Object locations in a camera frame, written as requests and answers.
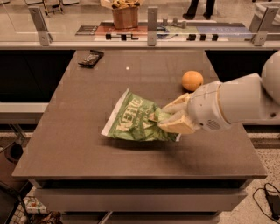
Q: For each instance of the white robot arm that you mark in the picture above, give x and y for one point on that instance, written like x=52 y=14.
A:
x=253 y=98

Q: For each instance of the orange fruit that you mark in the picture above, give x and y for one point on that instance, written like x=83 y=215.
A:
x=191 y=80

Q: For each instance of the brown basket with snacks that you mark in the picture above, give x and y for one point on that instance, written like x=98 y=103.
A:
x=125 y=12

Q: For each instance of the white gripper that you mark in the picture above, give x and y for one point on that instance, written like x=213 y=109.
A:
x=205 y=107

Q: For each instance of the wire basket with packages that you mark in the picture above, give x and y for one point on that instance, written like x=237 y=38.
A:
x=31 y=211

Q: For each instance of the dark rxbar chocolate bar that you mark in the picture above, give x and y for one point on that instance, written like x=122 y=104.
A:
x=92 y=59

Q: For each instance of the green jalapeno chip bag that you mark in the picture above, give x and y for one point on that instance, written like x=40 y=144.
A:
x=135 y=118

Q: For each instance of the left metal glass bracket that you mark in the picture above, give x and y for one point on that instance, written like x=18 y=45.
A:
x=44 y=37

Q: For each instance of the black round bin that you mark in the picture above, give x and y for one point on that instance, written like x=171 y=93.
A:
x=13 y=152

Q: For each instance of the grey drawer front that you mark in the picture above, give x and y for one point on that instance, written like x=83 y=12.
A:
x=140 y=200

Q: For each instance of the metal glass bracket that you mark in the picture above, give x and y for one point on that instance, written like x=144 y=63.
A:
x=44 y=37
x=152 y=26
x=260 y=30

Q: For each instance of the black power adapter with cable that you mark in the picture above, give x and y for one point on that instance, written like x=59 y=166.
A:
x=272 y=196

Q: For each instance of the middle metal glass bracket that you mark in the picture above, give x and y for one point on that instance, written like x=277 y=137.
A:
x=152 y=26

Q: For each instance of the right metal glass bracket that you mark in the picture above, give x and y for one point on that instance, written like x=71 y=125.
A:
x=260 y=30

